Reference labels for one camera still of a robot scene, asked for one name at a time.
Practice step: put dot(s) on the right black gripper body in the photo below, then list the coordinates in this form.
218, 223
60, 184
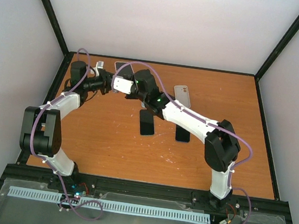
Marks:
141, 97

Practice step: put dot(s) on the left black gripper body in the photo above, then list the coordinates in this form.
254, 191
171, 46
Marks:
103, 83

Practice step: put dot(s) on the white translucent phone case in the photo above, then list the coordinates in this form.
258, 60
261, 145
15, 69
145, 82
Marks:
181, 93

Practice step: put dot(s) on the blue phone black screen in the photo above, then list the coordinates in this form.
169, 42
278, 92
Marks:
182, 135

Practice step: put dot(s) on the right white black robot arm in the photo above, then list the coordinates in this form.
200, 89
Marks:
221, 144

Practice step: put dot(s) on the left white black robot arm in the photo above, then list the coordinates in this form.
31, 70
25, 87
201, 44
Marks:
41, 128

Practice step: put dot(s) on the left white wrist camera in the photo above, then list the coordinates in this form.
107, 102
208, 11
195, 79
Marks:
97, 68

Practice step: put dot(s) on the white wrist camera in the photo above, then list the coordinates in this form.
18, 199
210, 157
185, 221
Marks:
97, 68
122, 85

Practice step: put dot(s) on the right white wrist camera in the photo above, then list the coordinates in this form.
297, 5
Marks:
122, 85

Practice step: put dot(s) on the left black frame post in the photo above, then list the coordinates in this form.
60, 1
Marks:
49, 10

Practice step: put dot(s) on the black frame post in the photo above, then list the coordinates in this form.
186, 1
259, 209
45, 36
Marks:
284, 41
49, 10

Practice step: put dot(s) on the light blue cable duct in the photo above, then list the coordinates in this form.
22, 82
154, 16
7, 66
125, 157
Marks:
115, 206

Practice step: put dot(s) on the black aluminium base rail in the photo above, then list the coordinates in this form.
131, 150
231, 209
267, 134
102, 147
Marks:
192, 198

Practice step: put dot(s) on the right black frame post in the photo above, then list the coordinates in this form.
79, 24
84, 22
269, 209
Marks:
284, 41

